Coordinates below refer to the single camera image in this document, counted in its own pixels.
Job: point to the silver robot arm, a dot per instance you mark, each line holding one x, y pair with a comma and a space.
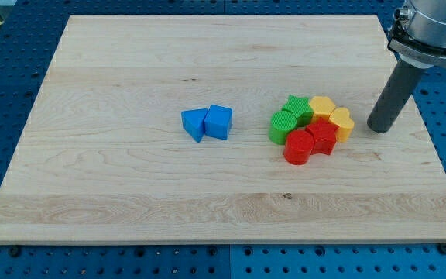
418, 33

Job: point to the blue cube block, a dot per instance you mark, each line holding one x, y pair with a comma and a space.
218, 122

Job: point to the blue triangular block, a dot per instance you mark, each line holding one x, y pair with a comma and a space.
193, 122

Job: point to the green cylinder block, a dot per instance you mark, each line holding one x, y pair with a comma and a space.
281, 124

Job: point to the red cylinder block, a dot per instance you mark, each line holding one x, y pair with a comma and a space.
298, 147

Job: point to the green star block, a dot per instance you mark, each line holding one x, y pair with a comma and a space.
299, 107

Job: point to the red star block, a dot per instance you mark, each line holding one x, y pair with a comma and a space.
324, 135

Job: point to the yellow hexagon block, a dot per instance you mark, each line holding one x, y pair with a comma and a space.
322, 107

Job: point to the light wooden board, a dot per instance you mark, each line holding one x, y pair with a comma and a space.
104, 159

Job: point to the yellow heart block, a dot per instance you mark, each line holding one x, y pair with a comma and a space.
341, 117

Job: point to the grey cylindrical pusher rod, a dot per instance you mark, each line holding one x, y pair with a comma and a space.
398, 89

